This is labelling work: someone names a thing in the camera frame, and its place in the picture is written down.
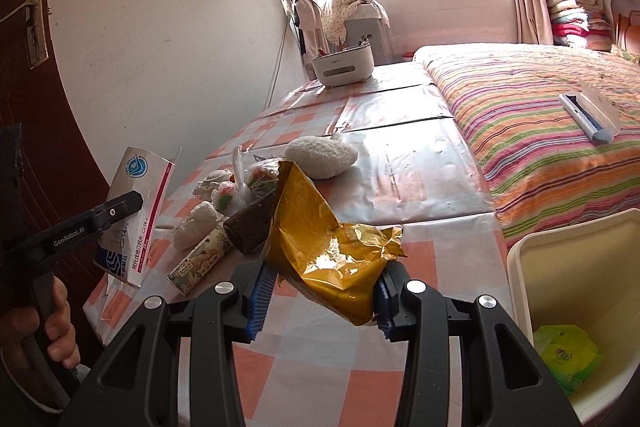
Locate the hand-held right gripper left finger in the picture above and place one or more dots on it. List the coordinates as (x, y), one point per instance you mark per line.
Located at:
(260, 307)

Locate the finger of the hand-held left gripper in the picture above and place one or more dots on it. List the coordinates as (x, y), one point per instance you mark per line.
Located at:
(120, 206)

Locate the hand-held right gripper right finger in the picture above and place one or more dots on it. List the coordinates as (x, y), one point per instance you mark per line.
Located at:
(387, 312)

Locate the white medicine box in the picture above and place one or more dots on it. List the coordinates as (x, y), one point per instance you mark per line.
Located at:
(145, 167)

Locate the yellow foil snack bag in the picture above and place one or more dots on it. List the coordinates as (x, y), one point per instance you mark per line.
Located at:
(320, 257)

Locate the white bun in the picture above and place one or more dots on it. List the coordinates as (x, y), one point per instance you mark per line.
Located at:
(197, 224)

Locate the clear plastic bag with cup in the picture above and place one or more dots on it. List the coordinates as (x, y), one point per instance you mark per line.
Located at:
(262, 179)

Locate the white fuzzy lace cloth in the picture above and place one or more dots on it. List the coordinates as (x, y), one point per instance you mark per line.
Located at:
(320, 157)

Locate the cream plastic bin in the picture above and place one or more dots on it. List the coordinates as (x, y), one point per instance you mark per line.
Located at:
(575, 277)

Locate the person's left hand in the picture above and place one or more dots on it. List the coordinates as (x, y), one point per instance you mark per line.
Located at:
(62, 327)

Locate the brown wrapper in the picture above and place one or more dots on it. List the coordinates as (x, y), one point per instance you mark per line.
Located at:
(250, 222)

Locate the crumpled printed wrapper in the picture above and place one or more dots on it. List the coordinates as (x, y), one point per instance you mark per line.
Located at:
(222, 197)

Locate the orange checked tablecloth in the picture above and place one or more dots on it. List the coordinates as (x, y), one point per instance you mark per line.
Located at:
(400, 187)

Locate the brown wooden door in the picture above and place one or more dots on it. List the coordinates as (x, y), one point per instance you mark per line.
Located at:
(30, 97)

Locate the green packet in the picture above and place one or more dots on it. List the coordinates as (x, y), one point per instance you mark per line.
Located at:
(565, 352)

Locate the bed with striped sheet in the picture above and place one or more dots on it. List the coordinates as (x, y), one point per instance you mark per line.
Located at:
(525, 142)

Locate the white storage caddy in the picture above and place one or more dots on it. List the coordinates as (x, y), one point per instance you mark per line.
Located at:
(345, 67)

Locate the grey cabinet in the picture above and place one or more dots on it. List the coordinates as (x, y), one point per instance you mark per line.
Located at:
(367, 34)

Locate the white and blue bed brush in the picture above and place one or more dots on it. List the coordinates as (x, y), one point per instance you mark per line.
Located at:
(585, 112)

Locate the pile of dotted clothes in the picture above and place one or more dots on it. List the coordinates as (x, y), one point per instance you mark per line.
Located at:
(345, 4)

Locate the floral pillow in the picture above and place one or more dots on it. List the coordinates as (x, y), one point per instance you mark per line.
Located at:
(627, 53)

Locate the wooden headboard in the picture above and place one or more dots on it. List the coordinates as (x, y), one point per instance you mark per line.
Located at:
(627, 27)

